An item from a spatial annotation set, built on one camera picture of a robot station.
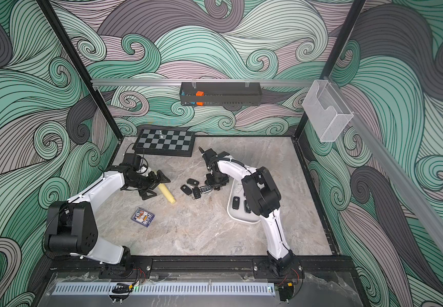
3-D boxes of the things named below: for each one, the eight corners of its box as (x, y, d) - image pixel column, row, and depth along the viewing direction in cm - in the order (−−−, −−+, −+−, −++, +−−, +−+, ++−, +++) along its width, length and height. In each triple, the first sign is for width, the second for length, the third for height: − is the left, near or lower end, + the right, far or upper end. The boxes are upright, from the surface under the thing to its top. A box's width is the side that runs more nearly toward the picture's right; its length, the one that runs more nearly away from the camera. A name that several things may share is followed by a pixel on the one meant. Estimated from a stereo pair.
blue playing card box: (130, 219, 88) (128, 217, 86) (138, 208, 92) (137, 206, 90) (148, 227, 86) (146, 225, 84) (155, 215, 89) (154, 213, 88)
